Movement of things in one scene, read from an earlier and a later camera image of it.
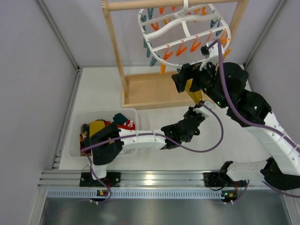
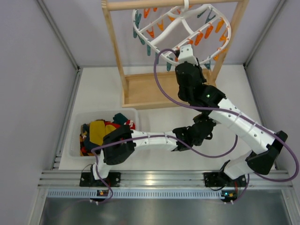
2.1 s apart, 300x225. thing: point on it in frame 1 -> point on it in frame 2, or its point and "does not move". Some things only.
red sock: x=129 y=124 does not move
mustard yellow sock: x=95 y=126 does not move
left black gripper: x=195 y=115 -> x=203 y=126
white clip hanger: x=174 y=35 does not move
